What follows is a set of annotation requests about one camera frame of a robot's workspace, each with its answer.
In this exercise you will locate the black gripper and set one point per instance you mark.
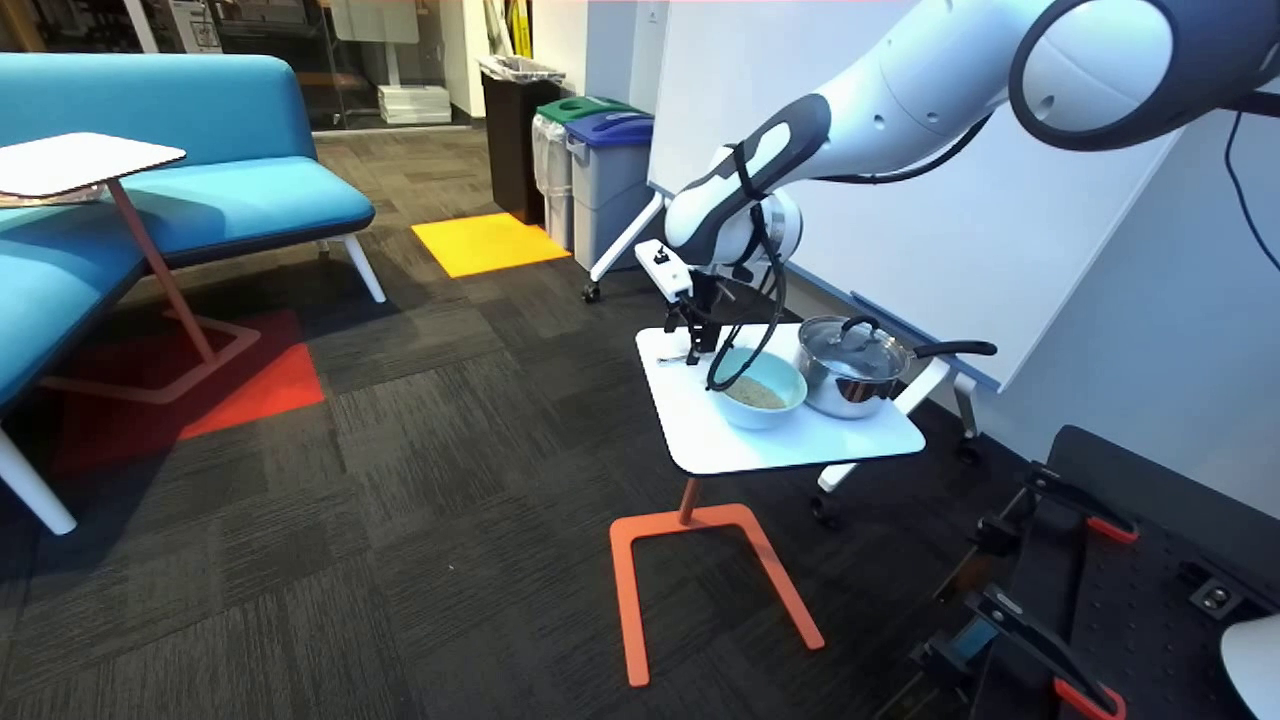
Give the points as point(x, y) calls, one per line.
point(707, 306)

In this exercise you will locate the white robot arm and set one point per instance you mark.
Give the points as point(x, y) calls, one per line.
point(935, 94)

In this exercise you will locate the light blue bowl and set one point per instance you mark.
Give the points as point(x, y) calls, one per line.
point(762, 412)

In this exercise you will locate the beige grains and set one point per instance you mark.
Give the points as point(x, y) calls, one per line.
point(762, 392)

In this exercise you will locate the white table with orange base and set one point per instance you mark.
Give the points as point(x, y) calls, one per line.
point(785, 445)

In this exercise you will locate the grey bin with blue lid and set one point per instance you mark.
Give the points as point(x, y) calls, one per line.
point(615, 187)

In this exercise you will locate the white bin with green lid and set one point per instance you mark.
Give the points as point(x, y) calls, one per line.
point(552, 173)

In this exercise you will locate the yellow floor mat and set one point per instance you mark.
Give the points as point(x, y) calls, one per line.
point(487, 246)

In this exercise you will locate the black trash bin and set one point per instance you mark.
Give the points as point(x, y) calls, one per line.
point(515, 146)

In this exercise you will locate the white box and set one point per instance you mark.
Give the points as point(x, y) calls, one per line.
point(412, 106)

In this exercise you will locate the teal sofa with white legs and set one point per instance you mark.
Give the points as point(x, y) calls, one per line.
point(201, 106)

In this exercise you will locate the white rounded object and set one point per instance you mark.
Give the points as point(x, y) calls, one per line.
point(1257, 664)

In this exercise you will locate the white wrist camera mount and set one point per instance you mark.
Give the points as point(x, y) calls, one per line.
point(663, 270)

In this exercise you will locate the white side table pink frame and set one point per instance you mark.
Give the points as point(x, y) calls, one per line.
point(81, 163)

